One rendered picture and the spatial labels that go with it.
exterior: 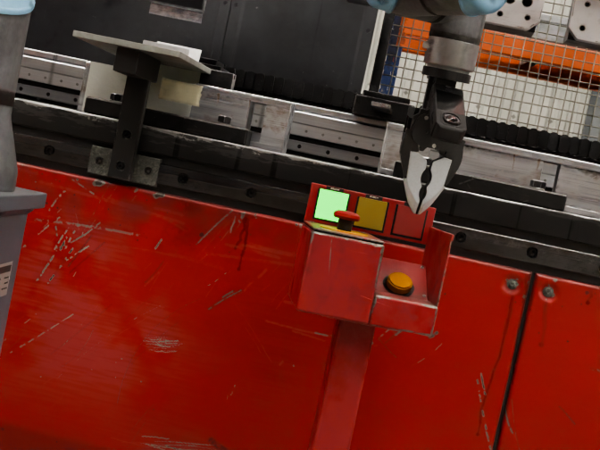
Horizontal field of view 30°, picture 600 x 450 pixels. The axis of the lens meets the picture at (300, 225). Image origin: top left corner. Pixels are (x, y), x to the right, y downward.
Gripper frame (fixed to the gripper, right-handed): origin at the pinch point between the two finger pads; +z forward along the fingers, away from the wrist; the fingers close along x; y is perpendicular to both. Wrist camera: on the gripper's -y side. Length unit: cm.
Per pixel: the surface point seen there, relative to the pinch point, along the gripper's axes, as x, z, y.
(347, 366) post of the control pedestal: 5.4, 25.1, -2.0
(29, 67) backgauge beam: 71, -4, 79
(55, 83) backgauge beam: 65, -2, 78
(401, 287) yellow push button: 0.0, 12.1, -0.7
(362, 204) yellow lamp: 6.6, 2.6, 9.9
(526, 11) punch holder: -18, -34, 36
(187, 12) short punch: 40, -21, 51
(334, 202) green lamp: 11.1, 3.0, 9.8
